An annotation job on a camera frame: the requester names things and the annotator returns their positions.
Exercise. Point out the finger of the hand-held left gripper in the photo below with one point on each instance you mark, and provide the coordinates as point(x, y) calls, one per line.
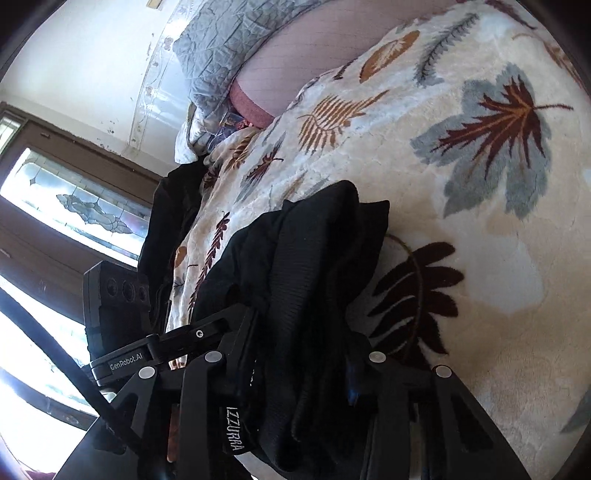
point(199, 333)

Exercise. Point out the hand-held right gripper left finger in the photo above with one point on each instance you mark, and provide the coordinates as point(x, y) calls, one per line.
point(203, 392)

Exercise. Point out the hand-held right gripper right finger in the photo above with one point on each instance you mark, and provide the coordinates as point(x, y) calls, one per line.
point(392, 387)

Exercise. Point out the black pants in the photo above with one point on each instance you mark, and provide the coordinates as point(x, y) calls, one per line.
point(300, 277)

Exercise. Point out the black jacket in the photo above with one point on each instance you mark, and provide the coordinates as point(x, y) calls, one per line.
point(175, 221)

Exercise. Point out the stained glass window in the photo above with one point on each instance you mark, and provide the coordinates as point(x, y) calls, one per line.
point(69, 198)

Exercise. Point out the white crumpled cloth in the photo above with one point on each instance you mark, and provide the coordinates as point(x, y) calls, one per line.
point(189, 138)

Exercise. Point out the leaf print fleece blanket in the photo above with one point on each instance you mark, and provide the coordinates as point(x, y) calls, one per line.
point(461, 207)

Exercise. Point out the small colourful packet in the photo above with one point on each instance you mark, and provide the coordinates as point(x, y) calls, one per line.
point(228, 121)

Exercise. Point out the grey quilted blanket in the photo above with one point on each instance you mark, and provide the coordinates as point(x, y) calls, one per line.
point(217, 50)

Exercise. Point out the pink sofa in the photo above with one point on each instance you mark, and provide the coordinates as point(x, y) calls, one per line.
point(314, 60)

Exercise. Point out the brown wooden window frame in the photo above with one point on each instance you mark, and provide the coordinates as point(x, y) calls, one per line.
point(92, 152)

